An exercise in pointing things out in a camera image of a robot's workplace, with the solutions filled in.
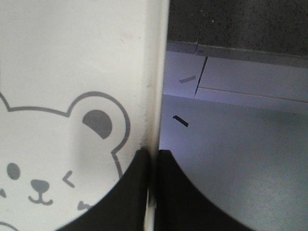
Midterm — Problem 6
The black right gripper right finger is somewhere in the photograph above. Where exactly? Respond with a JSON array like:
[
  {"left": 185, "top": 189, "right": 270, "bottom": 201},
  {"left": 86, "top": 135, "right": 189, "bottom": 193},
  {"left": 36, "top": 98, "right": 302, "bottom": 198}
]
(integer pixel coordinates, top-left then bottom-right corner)
[{"left": 154, "top": 150, "right": 250, "bottom": 231}]

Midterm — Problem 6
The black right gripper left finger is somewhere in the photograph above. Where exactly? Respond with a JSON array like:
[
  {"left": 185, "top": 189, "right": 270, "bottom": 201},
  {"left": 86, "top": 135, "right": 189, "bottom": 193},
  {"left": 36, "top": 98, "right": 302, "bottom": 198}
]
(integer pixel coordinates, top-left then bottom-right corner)
[{"left": 59, "top": 150, "right": 151, "bottom": 231}]

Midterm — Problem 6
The cream bear serving tray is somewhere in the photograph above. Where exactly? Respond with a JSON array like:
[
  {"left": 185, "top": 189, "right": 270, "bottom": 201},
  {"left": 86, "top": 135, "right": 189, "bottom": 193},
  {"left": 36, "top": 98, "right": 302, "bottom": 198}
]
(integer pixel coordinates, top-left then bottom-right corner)
[{"left": 0, "top": 0, "right": 169, "bottom": 231}]

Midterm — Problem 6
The black tape strip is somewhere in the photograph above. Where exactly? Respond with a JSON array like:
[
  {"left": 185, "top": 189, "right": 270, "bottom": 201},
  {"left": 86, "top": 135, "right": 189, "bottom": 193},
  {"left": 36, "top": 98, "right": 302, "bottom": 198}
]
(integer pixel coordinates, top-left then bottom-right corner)
[{"left": 172, "top": 115, "right": 189, "bottom": 127}]

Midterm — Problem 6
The grey tape strip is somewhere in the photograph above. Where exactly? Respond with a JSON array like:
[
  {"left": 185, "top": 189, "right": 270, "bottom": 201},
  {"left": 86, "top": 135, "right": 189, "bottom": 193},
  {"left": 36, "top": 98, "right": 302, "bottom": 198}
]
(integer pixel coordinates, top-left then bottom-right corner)
[{"left": 179, "top": 75, "right": 196, "bottom": 84}]

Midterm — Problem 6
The grey cabinet door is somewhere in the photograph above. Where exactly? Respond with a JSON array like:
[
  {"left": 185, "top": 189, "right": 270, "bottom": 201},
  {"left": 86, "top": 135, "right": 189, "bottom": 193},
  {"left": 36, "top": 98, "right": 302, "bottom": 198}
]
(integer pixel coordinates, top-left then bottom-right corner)
[{"left": 164, "top": 51, "right": 308, "bottom": 114}]

